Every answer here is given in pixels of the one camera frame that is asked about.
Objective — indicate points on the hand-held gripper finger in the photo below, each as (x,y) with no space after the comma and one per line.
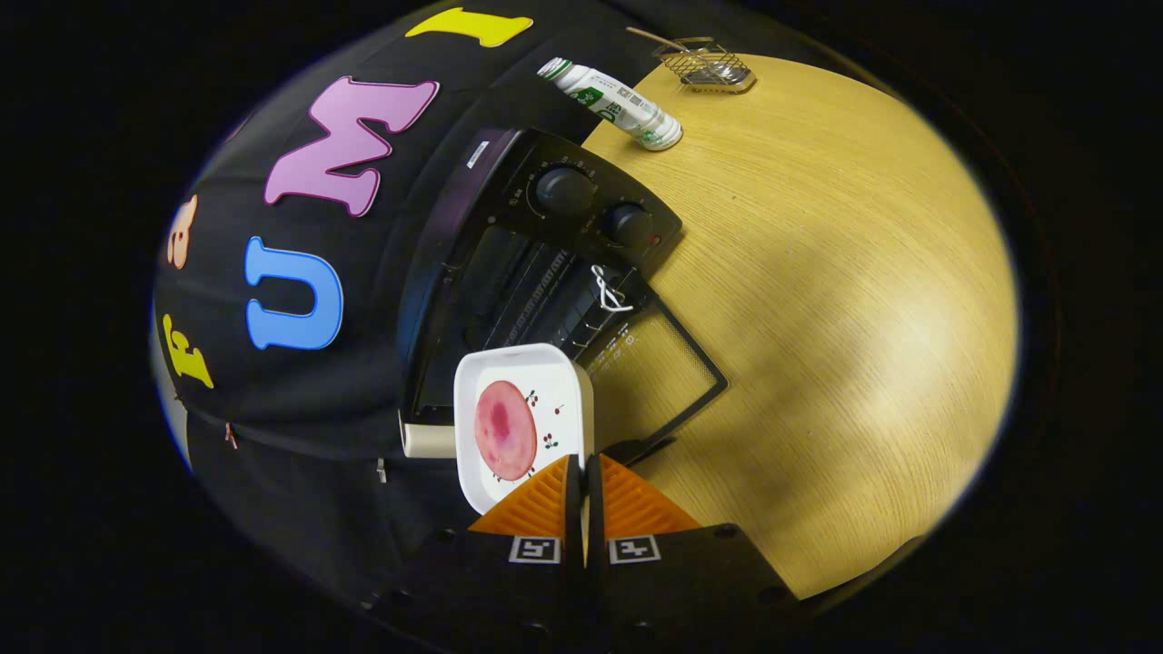
(594,509)
(574,509)

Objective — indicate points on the pink round ham slice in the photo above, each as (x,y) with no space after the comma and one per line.
(504,431)

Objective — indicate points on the white square plate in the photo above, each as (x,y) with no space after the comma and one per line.
(554,381)

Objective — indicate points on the black toaster oven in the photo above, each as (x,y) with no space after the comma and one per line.
(509,182)

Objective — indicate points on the white bread toaster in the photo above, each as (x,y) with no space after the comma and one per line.
(427,440)

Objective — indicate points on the pink clip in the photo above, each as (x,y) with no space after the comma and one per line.
(231,436)

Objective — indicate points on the white bottle green label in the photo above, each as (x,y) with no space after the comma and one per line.
(613,102)

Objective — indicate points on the thin wooden stick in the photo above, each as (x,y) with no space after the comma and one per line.
(654,38)

